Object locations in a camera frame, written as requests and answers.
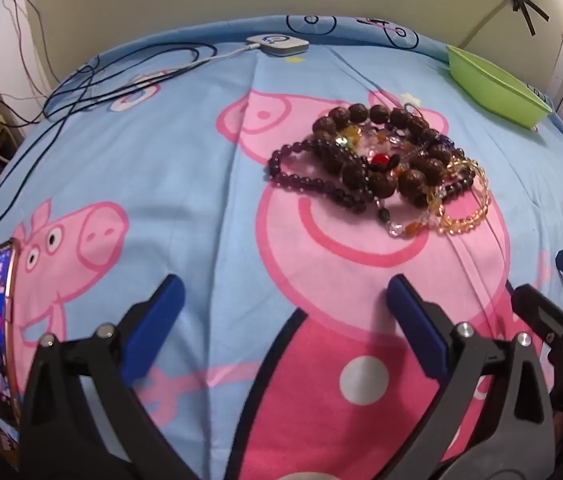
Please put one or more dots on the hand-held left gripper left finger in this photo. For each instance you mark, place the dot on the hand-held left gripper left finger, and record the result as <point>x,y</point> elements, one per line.
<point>154,330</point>

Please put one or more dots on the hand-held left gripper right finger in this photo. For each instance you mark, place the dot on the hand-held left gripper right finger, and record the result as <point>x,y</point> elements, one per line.
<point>419,330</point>

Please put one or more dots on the green plastic bowl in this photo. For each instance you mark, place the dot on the green plastic bowl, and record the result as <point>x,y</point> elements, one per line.
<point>496,85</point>

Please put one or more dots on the blue cartoon pig bedsheet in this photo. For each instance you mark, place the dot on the blue cartoon pig bedsheet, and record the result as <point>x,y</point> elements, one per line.
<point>161,160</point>

